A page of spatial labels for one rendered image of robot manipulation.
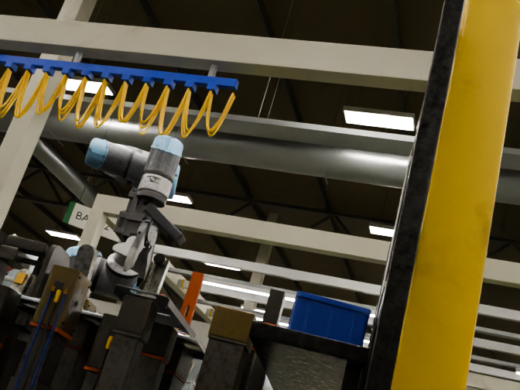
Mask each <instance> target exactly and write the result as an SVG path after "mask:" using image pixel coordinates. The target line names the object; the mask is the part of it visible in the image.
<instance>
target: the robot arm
mask: <svg viewBox="0 0 520 390"><path fill-rule="evenodd" d="M182 152H183V144H182V143H181V141H179V140H178V139H175V138H174V137H171V136H168V135H159V136H157V137H156V138H155V139H154V142H153V144H152V145H151V150H150V152H147V151H145V150H142V149H139V148H136V147H133V146H130V145H119V144H114V143H111V142H108V141H107V140H103V139H98V138H94V139H92V141H91V143H90V145H89V148H88V151H87V155H86V157H85V164H86V165H87V166H90V167H93V168H94V169H98V170H100V171H103V172H104V173H106V174H108V175H109V176H111V177H113V178H114V179H116V180H118V181H120V182H122V183H125V184H127V185H129V186H132V191H129V194H128V197H129V202H128V206H127V208H126V210H123V211H120V213H119V215H118V219H117V222H116V225H115V229H114V233H116V235H117V236H118V238H119V241H118V243H117V244H116V245H114V246H113V248H112V250H113V251H114V252H115V253H114V254H111V255H109V257H108V259H104V258H102V255H101V253H100V252H99V251H97V259H96V262H95V266H94V271H93V273H92V276H91V288H90V291H91V292H93V293H97V294H100V295H102V296H106V297H109V298H112V299H115V300H117V301H121V300H120V299H119V298H118V297H117V296H116V295H115V294H114V293H113V289H114V287H115V286H114V284H117V285H121V286H127V287H130V288H134V289H139V287H140V285H141V284H142V283H143V281H144V280H145V277H146V275H147V272H148V270H149V266H150V264H151V261H152V256H153V252H154V248H155V243H156V237H157V234H158V227H160V229H161V230H162V231H163V232H164V233H165V234H166V235H167V237H168V239H169V241H171V242H172V243H174V244H176V245H177V246H181V244H182V243H184V242H185V240H186V239H185V237H184V236H183V231H182V230H181V229H180V228H178V227H175V226H174V225H173V224H172V223H171V222H170V221H169V220H168V219H167V218H166V217H165V216H164V214H163V213H162V212H161V211H160V210H159V208H162V207H165V204H166V202H167V200H172V199H173V198H174V194H175V190H176V185H177V180H178V177H179V173H180V165H179V162H180V158H182ZM124 211H125V212H124ZM78 248H79V246H75V247H70V248H68V249H67V250H66V253H67V254H68V255H69V257H70V266H69V268H71V269H72V268H73V266H74V261H75V258H76V255H77V250H78Z"/></svg>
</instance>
